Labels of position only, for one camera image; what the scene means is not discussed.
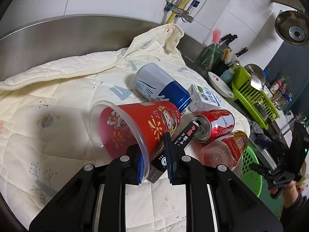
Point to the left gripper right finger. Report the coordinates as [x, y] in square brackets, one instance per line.
[174, 151]

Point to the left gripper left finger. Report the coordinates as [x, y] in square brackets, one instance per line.
[134, 172]

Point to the black cigarette box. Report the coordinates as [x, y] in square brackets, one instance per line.
[158, 164]

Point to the green perforated trash basket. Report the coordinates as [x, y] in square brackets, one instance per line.
[251, 178]

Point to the red soda can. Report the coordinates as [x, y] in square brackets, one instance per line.
[213, 124]

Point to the red plastic drink cup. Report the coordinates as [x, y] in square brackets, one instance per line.
[116, 127]

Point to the red label plastic bottle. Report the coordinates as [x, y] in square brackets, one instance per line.
[226, 150]

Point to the blue white tin can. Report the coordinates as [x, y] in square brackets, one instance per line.
[154, 84]

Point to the grey knitted work glove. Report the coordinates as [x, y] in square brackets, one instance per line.
[257, 135]

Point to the white milk carton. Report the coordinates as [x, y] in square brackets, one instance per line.
[204, 100]

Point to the lime green dish rack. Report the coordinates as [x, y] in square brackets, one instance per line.
[255, 102]

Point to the white shallow bowl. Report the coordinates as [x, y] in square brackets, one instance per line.
[220, 86]

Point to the cream quilted cloth mat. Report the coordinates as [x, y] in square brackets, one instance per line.
[45, 136]

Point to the pink bottle brush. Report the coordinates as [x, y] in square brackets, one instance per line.
[216, 36]

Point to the brass gas valve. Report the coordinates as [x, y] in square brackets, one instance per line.
[177, 12]

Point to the steel pot lid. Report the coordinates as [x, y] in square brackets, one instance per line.
[292, 27]

